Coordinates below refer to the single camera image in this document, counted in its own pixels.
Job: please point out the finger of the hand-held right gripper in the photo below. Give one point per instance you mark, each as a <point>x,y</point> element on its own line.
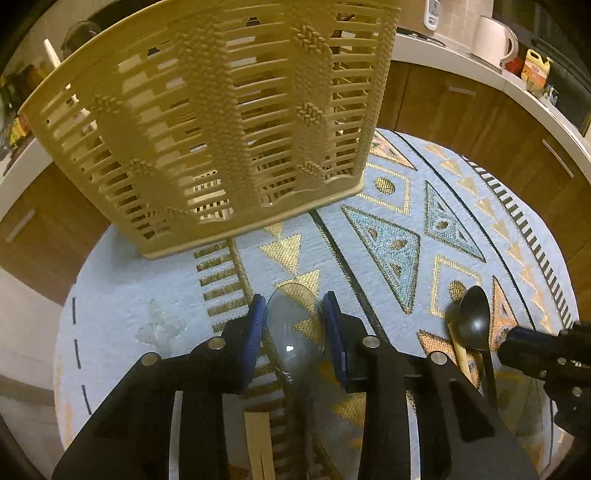
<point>526,350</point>

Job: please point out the red packet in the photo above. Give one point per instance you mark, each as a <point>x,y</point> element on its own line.
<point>513,66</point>

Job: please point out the white electric kettle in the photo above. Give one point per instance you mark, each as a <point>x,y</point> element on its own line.
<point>491,41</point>

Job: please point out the yellow plastic utensil basket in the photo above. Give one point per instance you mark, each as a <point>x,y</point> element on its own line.
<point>207,115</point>

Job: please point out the black spoon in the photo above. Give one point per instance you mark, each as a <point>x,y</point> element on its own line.
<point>475,318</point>

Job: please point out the dark window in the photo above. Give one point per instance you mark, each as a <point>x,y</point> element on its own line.
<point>568,46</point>

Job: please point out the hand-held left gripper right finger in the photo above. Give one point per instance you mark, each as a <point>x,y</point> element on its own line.
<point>333,341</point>

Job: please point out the yellow oil bottle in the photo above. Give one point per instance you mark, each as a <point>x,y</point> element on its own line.
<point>535,69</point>

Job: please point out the patterned blue tablecloth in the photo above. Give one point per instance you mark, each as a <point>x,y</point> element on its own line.
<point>184,295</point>

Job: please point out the white timer socket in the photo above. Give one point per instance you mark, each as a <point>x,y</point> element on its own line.
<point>431,11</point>

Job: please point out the small metal cup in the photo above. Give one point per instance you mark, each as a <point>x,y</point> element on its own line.
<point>551,94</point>

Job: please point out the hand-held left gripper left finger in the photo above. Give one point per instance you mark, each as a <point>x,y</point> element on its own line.
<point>255,332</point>

